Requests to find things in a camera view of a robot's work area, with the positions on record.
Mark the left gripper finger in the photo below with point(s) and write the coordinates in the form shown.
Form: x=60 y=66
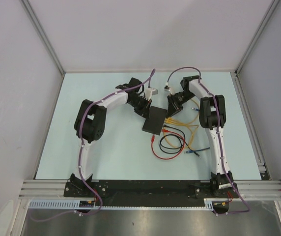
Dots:
x=146 y=110
x=140 y=104

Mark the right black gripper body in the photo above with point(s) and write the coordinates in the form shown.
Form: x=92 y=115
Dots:
x=185 y=95

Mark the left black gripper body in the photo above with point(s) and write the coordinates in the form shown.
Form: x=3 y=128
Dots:
x=133 y=104

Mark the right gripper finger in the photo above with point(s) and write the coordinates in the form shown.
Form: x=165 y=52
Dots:
x=172 y=106
x=179 y=101

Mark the black network switch box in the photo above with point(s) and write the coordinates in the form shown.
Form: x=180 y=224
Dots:
x=155 y=122

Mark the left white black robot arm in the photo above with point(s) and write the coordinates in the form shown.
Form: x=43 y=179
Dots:
x=90 y=125

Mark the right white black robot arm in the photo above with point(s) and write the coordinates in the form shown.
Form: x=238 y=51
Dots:
x=212 y=118

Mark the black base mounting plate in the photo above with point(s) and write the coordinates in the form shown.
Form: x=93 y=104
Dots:
x=148 y=193

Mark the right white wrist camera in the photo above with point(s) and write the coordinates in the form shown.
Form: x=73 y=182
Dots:
x=168 y=88

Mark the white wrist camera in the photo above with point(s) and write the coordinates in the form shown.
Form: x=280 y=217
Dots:
x=149 y=92
x=168 y=88

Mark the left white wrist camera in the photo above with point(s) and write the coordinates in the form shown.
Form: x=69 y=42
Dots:
x=149 y=92

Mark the grey slotted cable duct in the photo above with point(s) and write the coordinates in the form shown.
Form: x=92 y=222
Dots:
x=79 y=205

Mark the aluminium right frame rail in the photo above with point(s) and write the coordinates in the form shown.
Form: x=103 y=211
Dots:
x=263 y=170

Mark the aluminium frame rail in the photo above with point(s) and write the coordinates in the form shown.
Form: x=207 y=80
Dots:
x=263 y=170
x=254 y=190

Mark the aluminium front frame rail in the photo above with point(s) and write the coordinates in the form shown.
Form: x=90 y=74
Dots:
x=254 y=190

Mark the aluminium right corner post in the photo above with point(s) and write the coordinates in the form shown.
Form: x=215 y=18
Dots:
x=258 y=33

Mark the aluminium corner post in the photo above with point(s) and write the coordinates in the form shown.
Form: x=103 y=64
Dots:
x=258 y=33
x=42 y=34

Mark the aluminium left corner post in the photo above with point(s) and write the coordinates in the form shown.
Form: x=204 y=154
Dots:
x=42 y=34

